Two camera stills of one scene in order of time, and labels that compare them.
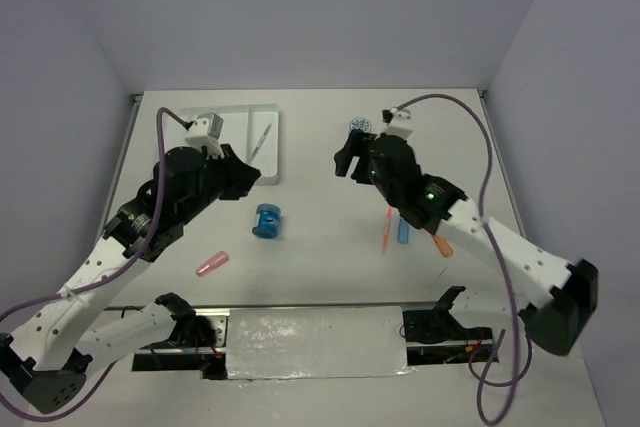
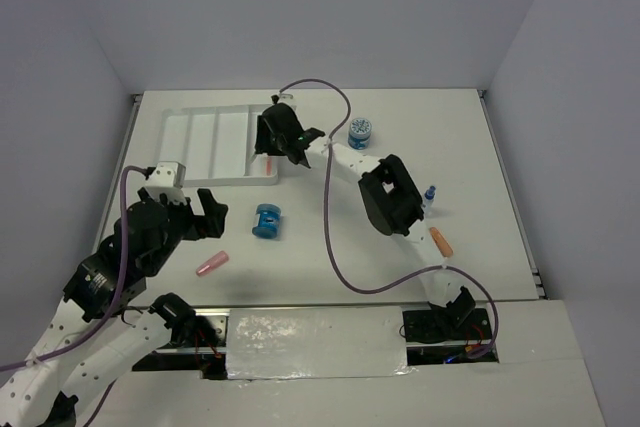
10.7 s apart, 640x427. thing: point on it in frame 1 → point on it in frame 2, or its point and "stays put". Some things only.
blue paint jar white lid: (360, 123) stays put
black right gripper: (353, 147) → (262, 144)
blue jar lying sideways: (269, 220) stays put
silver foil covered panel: (319, 342) stays put
